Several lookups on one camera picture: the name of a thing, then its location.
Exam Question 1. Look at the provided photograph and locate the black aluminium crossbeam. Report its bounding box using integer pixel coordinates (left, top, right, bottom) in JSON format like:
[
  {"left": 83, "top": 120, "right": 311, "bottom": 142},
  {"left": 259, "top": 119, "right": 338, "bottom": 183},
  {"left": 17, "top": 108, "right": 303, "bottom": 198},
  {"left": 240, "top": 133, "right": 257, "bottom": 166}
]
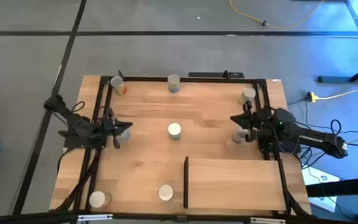
[{"left": 0, "top": 210, "right": 358, "bottom": 224}]

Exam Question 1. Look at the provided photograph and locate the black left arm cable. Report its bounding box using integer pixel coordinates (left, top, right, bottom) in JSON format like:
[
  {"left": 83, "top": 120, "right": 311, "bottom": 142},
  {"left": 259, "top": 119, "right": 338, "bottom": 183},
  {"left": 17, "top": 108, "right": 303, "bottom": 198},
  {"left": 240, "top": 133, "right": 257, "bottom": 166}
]
[{"left": 71, "top": 100, "right": 86, "bottom": 113}]

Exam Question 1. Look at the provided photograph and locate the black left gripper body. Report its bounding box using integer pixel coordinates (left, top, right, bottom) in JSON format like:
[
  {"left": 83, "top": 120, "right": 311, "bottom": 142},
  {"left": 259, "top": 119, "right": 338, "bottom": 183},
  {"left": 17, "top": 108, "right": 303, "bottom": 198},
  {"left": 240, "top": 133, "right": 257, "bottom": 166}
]
[{"left": 101, "top": 108, "right": 121, "bottom": 149}]

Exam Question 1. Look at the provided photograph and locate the can blue red label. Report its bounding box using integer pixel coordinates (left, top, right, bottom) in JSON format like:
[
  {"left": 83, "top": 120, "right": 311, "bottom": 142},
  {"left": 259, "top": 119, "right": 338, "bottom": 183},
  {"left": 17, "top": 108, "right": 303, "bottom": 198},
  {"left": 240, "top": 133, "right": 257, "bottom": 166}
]
[{"left": 167, "top": 73, "right": 181, "bottom": 94}]

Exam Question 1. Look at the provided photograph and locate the can with green label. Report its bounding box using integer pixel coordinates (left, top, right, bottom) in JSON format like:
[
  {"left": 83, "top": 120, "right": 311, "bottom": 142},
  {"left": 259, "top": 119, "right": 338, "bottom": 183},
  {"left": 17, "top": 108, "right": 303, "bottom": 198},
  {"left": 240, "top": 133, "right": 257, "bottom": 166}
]
[{"left": 167, "top": 122, "right": 183, "bottom": 141}]

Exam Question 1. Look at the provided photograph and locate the wooden shelf black frame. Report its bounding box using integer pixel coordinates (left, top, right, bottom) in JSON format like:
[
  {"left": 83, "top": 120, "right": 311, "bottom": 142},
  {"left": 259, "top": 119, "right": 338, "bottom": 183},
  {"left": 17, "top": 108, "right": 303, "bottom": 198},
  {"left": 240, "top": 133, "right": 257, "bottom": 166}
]
[{"left": 183, "top": 156, "right": 288, "bottom": 212}]

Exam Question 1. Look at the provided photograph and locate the can with pale label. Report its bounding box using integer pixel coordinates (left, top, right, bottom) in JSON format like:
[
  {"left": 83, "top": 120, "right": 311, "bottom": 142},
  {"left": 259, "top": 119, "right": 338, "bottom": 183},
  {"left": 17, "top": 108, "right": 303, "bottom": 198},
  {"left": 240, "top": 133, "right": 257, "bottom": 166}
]
[{"left": 88, "top": 190, "right": 112, "bottom": 209}]

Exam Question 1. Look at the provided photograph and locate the metal table leg frame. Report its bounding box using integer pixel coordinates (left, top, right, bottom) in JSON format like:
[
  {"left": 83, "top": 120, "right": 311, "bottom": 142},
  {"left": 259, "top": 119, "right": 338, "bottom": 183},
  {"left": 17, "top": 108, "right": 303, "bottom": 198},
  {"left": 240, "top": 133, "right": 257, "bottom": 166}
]
[{"left": 317, "top": 0, "right": 358, "bottom": 85}]

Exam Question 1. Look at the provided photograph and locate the can with grey label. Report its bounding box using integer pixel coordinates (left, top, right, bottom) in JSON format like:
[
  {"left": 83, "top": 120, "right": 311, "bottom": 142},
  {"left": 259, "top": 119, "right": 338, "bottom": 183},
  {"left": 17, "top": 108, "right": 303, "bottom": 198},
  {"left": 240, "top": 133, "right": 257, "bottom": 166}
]
[{"left": 231, "top": 126, "right": 249, "bottom": 144}]

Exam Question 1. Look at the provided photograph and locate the can with orange label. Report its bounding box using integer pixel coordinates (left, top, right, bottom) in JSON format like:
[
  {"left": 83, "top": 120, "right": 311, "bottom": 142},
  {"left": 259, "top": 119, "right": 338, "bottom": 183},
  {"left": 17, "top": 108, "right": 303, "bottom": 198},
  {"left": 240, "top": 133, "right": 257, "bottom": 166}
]
[{"left": 109, "top": 76, "right": 127, "bottom": 96}]

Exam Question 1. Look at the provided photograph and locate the black aluminium table frame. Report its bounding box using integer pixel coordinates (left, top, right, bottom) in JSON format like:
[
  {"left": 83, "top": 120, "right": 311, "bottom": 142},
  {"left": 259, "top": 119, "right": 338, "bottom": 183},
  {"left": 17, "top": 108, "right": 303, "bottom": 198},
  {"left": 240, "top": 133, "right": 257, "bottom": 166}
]
[{"left": 54, "top": 74, "right": 312, "bottom": 217}]

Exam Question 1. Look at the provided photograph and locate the white paper sheet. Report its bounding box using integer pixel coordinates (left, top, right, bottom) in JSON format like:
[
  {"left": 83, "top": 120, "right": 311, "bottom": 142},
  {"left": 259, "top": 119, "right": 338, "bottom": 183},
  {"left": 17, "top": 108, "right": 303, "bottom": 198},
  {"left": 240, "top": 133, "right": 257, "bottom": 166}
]
[{"left": 301, "top": 166, "right": 341, "bottom": 213}]

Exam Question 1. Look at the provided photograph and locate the silver bracket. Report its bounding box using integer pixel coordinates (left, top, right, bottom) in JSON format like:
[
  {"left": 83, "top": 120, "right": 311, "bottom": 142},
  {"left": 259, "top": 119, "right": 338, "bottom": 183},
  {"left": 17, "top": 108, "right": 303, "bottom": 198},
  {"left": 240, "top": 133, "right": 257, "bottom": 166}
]
[
  {"left": 77, "top": 213, "right": 114, "bottom": 222},
  {"left": 249, "top": 217, "right": 287, "bottom": 224}
]

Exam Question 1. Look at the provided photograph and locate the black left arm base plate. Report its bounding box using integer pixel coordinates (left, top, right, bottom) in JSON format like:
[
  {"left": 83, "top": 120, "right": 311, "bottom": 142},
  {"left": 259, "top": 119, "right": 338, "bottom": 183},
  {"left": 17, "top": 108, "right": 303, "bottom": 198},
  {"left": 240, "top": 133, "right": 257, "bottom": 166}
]
[{"left": 57, "top": 129, "right": 109, "bottom": 149}]

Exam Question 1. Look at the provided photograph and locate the yellow extension cable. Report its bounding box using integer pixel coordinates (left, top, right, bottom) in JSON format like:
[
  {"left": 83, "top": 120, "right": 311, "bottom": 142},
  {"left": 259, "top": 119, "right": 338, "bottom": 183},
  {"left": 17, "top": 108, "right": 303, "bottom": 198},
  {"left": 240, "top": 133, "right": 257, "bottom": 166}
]
[{"left": 229, "top": 0, "right": 325, "bottom": 30}]

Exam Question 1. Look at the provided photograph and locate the can yellow green label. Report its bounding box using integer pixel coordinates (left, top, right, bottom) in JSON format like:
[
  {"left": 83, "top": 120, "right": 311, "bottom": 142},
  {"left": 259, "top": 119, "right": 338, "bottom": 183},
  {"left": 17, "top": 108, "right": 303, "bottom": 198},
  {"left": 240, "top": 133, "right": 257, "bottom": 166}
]
[{"left": 239, "top": 86, "right": 257, "bottom": 106}]

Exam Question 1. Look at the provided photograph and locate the black beam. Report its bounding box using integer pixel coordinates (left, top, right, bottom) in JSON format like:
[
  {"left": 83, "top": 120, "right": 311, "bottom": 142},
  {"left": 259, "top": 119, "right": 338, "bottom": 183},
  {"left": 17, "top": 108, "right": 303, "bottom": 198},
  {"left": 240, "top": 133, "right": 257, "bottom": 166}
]
[{"left": 305, "top": 175, "right": 358, "bottom": 197}]

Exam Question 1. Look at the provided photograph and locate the white cup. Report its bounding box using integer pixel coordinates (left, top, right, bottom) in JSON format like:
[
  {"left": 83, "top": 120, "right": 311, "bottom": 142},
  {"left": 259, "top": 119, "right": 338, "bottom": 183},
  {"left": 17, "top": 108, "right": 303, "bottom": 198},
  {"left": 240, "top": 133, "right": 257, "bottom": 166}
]
[{"left": 158, "top": 184, "right": 174, "bottom": 202}]

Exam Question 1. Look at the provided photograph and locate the long black box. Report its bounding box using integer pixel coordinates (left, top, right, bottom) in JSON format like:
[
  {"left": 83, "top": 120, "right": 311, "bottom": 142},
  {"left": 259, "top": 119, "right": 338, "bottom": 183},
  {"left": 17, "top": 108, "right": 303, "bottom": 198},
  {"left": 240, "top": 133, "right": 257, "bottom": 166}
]
[{"left": 188, "top": 70, "right": 245, "bottom": 79}]

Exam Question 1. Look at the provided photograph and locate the black cable bundle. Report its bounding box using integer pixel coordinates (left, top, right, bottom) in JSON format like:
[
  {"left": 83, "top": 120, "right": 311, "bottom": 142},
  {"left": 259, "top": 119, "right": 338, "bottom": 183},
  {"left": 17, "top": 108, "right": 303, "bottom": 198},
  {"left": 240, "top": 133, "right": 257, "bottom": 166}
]
[{"left": 54, "top": 148, "right": 102, "bottom": 212}]

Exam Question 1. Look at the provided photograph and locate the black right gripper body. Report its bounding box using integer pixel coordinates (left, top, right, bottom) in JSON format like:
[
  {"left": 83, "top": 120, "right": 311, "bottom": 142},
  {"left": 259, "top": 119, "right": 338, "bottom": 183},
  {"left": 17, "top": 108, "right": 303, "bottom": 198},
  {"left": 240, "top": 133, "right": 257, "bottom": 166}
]
[{"left": 243, "top": 101, "right": 262, "bottom": 143}]

